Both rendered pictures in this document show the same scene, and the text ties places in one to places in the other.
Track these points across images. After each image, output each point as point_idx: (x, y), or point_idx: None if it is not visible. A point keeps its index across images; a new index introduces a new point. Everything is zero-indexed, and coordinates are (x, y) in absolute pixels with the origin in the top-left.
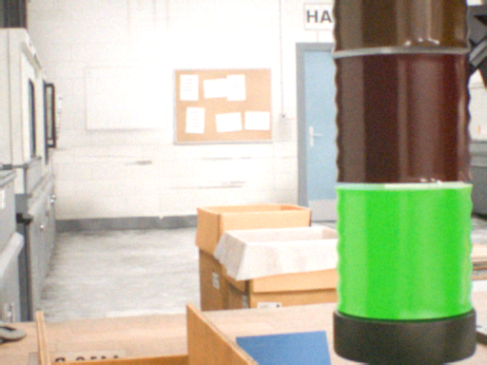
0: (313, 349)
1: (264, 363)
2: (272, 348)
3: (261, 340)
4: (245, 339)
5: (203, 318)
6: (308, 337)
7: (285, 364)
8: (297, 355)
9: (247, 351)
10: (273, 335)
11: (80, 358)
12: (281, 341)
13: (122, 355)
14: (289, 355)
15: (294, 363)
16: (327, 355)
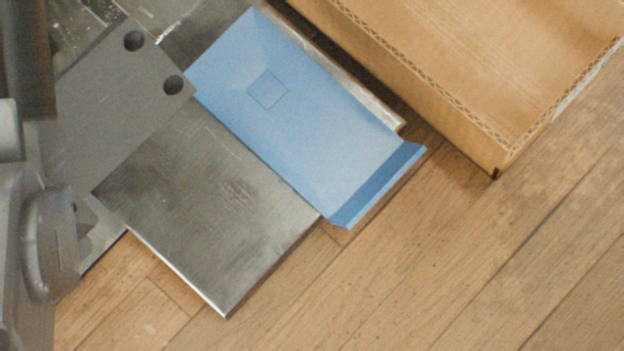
0: (350, 208)
1: (388, 163)
2: (387, 173)
3: (400, 165)
4: (413, 152)
5: (426, 73)
6: (358, 208)
7: (370, 179)
8: (363, 192)
9: (408, 151)
10: (391, 177)
11: (594, 69)
12: (381, 182)
13: (561, 104)
14: (370, 186)
15: (363, 187)
16: (335, 218)
